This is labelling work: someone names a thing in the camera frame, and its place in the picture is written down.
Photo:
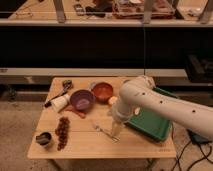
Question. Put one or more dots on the orange plastic bowl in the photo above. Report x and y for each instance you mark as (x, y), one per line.
(102, 91)

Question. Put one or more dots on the black box on floor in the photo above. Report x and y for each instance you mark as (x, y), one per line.
(197, 139)

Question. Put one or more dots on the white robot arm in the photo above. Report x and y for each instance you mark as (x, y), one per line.
(139, 92)

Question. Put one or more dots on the green plastic tray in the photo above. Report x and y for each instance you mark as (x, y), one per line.
(151, 124)

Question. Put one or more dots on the orange round fruit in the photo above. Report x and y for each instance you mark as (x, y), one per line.
(112, 100)

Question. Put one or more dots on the purple plastic bowl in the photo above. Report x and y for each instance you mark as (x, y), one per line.
(82, 99)

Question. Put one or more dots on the bunch of red grapes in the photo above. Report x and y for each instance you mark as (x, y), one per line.
(62, 132)

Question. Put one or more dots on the wooden table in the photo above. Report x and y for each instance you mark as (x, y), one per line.
(84, 142)

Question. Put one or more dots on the silver metal fork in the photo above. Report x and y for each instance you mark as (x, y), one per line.
(99, 129)

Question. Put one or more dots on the small dark metal cup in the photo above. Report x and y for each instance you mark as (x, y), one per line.
(44, 138)

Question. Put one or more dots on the white plastic cup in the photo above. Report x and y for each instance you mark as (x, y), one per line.
(60, 103)

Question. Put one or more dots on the black handled kitchen tool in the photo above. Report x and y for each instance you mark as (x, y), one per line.
(67, 84)

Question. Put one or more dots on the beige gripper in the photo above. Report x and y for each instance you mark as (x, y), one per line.
(116, 128)

